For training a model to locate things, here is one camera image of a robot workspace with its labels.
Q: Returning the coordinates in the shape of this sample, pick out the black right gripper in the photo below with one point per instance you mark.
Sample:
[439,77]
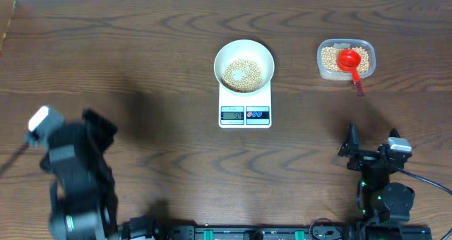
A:
[350,147]

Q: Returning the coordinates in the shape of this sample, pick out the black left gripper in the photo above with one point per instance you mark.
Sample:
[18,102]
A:
[104,128]

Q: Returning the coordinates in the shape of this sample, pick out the red measuring scoop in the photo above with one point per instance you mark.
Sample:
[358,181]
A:
[348,60]

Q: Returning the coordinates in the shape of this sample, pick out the cream white bowl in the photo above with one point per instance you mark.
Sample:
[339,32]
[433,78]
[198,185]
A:
[245,49]

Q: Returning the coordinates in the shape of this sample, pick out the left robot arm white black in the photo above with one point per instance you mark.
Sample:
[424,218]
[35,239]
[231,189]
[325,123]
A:
[83,199]

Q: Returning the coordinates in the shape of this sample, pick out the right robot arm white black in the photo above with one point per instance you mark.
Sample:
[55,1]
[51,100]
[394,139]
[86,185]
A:
[381,200]

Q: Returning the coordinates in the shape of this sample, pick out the white digital kitchen scale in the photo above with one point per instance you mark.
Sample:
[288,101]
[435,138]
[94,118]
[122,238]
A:
[240,110]

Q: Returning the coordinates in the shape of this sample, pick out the soybeans in bowl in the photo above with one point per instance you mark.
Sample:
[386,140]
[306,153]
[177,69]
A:
[242,76]

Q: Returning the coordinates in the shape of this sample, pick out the clear plastic container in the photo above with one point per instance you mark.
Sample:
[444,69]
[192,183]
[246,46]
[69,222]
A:
[345,44]

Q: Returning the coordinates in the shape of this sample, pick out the pile of soybeans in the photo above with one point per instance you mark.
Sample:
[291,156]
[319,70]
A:
[329,57]

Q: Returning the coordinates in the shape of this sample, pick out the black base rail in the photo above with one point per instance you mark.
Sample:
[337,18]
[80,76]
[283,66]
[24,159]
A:
[325,232]

